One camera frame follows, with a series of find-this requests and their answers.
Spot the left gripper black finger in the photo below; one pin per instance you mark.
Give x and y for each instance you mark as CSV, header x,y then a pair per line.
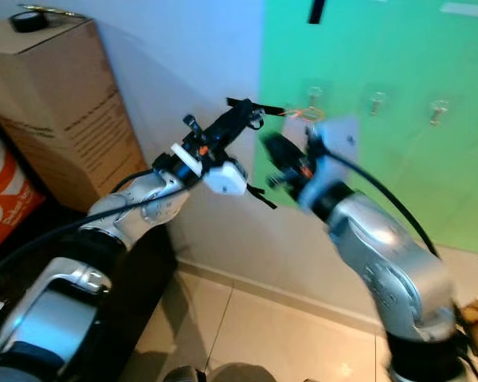
x,y
247,123
235,114

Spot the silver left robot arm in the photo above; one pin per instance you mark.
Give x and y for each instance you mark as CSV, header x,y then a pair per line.
x,y
56,310

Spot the long black tape strip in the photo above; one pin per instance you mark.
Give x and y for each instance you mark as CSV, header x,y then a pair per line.
x,y
275,109

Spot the short black tape strip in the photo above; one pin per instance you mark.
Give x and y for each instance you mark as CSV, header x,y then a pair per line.
x,y
316,10

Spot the large brown cardboard box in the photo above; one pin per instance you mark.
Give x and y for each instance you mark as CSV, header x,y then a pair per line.
x,y
64,103

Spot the black table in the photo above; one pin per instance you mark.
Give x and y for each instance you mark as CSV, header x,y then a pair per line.
x,y
143,302

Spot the dark robot right foot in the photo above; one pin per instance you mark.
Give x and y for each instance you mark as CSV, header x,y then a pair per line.
x,y
239,374

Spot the black tape roll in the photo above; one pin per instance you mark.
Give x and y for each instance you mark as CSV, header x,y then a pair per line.
x,y
29,21

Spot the orange and white shopping bag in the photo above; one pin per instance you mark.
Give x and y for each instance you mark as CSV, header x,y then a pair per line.
x,y
0,191

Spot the white tape strip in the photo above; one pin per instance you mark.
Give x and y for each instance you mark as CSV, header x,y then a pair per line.
x,y
466,9

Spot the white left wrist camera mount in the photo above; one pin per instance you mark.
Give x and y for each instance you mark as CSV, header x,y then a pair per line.
x,y
223,177

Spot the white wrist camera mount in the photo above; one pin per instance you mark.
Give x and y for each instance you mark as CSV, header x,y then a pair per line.
x,y
223,177
334,155

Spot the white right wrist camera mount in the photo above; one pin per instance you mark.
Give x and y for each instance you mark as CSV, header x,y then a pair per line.
x,y
334,155

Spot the clear adhesive wall hook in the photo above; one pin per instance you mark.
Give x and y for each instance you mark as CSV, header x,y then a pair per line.
x,y
438,110
377,101
314,94

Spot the green wall sheet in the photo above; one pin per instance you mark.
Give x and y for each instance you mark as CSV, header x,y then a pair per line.
x,y
430,159

